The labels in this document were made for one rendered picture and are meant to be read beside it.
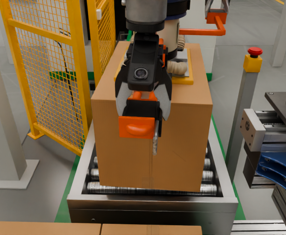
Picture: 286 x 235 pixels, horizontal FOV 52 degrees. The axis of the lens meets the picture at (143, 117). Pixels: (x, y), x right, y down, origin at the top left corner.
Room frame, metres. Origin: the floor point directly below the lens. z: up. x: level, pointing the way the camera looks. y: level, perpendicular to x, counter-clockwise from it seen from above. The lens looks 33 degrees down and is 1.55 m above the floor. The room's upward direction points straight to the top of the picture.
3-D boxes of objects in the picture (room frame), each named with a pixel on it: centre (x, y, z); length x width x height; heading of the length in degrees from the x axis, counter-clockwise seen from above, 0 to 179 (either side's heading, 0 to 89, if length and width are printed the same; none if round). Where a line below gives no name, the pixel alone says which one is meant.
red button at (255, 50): (1.39, -0.55, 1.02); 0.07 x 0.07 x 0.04
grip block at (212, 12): (1.41, -0.34, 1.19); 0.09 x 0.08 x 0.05; 85
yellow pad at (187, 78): (1.12, -0.15, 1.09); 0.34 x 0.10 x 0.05; 175
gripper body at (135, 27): (0.56, 0.00, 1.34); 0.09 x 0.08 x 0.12; 175
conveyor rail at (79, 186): (2.01, 0.26, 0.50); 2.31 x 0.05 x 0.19; 178
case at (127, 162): (1.13, -0.05, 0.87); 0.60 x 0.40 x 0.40; 175
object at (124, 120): (0.54, 0.01, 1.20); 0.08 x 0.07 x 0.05; 175
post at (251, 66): (1.39, -0.55, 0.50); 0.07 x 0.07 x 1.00; 88
